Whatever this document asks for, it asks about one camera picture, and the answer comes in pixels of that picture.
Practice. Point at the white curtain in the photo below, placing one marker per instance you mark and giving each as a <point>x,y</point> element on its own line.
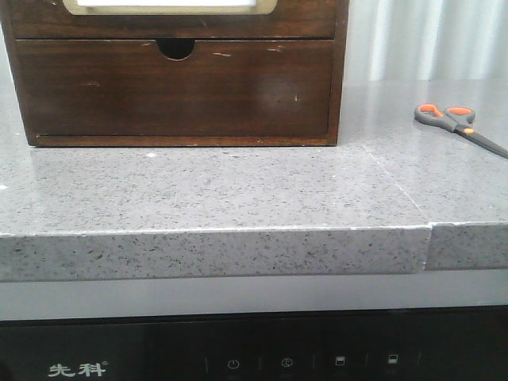
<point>426,40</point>

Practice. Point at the grey orange scissors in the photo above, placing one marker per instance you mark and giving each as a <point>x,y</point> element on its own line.
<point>458,120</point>

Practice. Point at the black appliance control panel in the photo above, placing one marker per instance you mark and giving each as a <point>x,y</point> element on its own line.
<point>459,343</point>

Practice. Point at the dark wooden drawer cabinet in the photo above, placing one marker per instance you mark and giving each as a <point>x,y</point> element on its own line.
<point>182,50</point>

